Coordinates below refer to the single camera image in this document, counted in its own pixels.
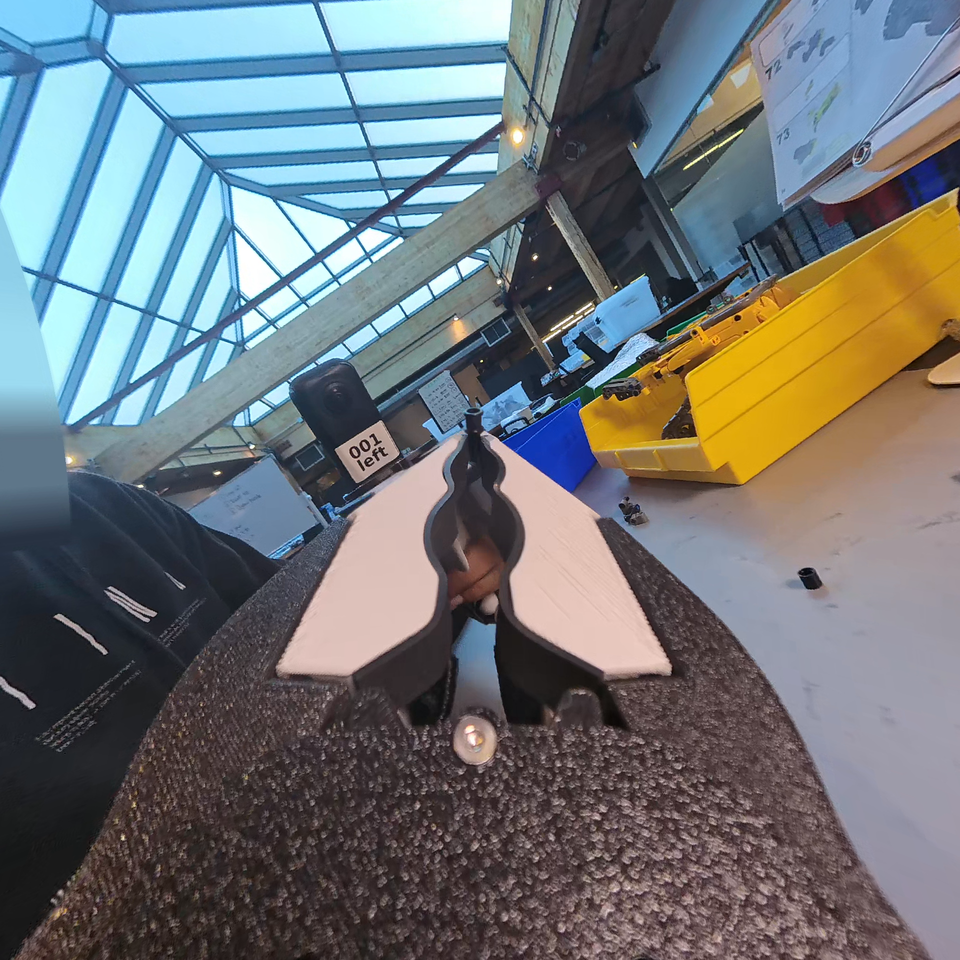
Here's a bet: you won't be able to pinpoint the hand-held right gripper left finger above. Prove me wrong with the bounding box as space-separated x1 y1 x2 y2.
275 433 469 725

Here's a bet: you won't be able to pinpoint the blue plastic bin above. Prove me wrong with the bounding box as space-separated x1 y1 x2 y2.
501 397 597 492

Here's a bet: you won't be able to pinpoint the stack of red blue crates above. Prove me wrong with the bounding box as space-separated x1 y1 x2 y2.
780 157 960 256

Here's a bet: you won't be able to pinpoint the large whiteboard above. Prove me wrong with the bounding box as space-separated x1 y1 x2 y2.
187 453 324 556

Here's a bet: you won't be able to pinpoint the instruction booklet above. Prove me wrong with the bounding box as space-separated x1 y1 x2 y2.
750 0 960 211

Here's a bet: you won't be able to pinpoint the small notice board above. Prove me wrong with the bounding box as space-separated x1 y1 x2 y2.
418 371 466 435

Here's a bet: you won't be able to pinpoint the yellow tracked toy robot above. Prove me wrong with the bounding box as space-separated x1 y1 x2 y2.
600 273 800 440

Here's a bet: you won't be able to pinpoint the person's left hand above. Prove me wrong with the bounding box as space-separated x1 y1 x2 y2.
448 543 496 610

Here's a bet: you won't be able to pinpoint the deep yellow plastic bin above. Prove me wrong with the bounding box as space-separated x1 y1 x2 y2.
579 191 960 485

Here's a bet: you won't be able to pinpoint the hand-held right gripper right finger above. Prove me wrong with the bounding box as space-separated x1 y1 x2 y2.
483 437 674 725

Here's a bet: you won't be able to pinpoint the white storage boxes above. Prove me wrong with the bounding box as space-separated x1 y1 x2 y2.
562 276 663 354

